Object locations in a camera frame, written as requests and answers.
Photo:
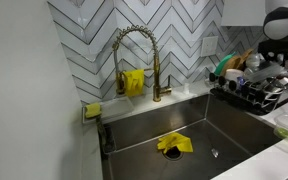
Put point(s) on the metal sink caddy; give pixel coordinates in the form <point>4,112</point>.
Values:
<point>110,146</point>

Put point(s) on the gold spring faucet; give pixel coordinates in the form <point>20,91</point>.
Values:
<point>156,66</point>

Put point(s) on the green plate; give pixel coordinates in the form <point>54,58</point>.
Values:
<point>222,65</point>

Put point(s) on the clear baby bottle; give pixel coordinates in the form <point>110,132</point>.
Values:
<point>252,61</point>

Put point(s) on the white cup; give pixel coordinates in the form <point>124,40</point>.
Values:
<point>234,74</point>

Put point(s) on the clear sponge tray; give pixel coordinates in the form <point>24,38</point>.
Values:
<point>117,106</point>

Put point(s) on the hanging yellow rubber glove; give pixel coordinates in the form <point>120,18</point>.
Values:
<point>134,83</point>

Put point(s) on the white upper cabinet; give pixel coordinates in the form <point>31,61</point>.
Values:
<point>244,13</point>

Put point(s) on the dish brush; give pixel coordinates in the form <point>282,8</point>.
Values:
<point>100,128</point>

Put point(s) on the small white bottle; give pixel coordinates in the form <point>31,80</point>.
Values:
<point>186,88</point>

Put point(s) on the sink drain hole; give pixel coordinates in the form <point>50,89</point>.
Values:
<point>173,155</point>

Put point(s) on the yellow sponge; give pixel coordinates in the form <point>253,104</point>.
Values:
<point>93,110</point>

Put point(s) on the wooden bamboo plate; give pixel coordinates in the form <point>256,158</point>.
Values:
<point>246,55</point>
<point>231,65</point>

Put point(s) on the stainless steel sink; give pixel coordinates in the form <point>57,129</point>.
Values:
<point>140,163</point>

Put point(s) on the white wall outlet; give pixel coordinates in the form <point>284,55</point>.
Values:
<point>209,46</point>

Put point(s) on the blue print small cup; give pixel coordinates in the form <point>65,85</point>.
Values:
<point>240,81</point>

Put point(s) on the metal spoon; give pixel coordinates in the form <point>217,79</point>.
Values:
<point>214,152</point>

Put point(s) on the crumpled yellow rubber glove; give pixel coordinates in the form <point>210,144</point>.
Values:
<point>175,141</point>

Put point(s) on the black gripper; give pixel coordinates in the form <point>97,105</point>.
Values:
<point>280,50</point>

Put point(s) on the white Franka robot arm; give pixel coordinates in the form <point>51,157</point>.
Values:
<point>284,30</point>

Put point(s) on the black metal dish rack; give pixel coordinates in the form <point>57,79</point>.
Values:
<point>250,96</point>

